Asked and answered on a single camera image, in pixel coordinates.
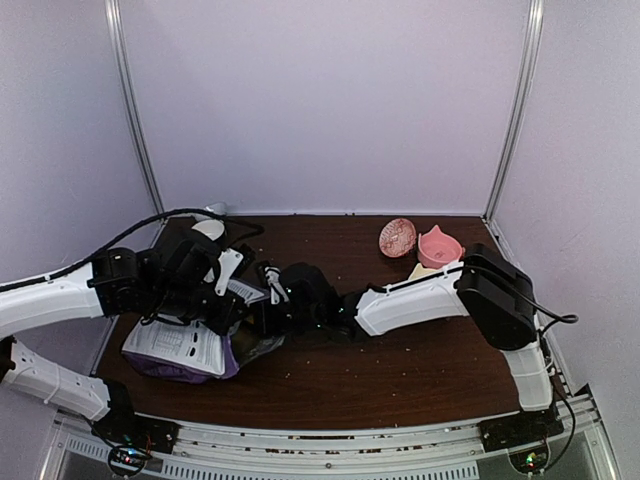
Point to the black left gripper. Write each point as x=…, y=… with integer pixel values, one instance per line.
x=229, y=315

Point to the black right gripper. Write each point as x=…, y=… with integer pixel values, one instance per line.
x=262, y=323

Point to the purple pet food bag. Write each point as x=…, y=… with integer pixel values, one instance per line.
x=185, y=350

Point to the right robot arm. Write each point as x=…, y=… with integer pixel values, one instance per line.
x=482, y=286

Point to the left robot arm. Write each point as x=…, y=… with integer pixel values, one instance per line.
x=178, y=279

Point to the cream cat-ear pet bowl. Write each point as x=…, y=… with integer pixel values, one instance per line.
x=420, y=272

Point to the pink cat-ear pet bowl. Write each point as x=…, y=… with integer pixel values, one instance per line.
x=436, y=249

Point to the navy white-dotted cup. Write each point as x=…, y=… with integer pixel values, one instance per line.
x=213, y=229

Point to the pale ribbed ceramic cup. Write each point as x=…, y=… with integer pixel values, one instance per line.
x=217, y=208

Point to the red patterned ceramic bowl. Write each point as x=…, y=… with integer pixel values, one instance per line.
x=397, y=238

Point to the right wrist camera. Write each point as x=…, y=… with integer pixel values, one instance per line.
x=271, y=276

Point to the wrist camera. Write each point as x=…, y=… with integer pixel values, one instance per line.
x=271, y=276
x=231, y=262

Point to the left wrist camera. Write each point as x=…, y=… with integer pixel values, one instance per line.
x=231, y=262

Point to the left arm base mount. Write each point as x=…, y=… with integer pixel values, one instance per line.
x=131, y=438

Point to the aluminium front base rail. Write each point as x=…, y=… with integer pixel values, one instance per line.
x=453, y=450

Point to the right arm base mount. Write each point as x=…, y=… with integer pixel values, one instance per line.
x=524, y=436

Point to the aluminium table edge rail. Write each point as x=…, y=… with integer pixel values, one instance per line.
x=545, y=325

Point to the aluminium corner post left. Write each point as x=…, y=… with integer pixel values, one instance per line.
x=118, y=41

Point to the aluminium corner post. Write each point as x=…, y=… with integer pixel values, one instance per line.
x=118, y=41
x=528, y=63

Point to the aluminium corner post right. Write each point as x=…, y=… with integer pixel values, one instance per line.
x=528, y=63

